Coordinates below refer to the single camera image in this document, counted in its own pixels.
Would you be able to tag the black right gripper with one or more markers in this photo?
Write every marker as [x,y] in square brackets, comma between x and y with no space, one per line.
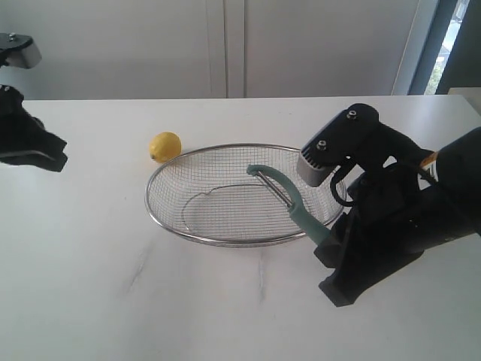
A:
[396,216]

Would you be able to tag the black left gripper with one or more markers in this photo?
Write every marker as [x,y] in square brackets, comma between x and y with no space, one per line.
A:
[24,139]

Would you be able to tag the teal handled vegetable peeler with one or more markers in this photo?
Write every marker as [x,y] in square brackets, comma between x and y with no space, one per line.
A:
[297,210]

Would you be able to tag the yellow lemon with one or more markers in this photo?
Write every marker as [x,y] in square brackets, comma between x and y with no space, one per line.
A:
[164,147]

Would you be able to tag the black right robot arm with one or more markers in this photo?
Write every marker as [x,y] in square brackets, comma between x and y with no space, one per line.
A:
[457,166]

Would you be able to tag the white cabinet doors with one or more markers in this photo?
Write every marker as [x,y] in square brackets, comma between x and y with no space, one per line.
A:
[218,49]

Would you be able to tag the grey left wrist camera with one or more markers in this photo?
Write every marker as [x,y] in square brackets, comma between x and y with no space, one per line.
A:
[19,51]

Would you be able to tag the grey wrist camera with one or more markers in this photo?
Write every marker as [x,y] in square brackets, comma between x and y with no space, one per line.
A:
[336,140]
[19,51]

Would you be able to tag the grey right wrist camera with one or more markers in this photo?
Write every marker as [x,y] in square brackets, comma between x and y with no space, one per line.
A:
[336,140]

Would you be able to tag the oval metal wire mesh basket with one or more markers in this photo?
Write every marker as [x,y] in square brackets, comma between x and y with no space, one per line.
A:
[206,195]

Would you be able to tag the window with dark frame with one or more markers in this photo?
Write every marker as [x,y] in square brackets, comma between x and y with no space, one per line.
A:
[451,50]

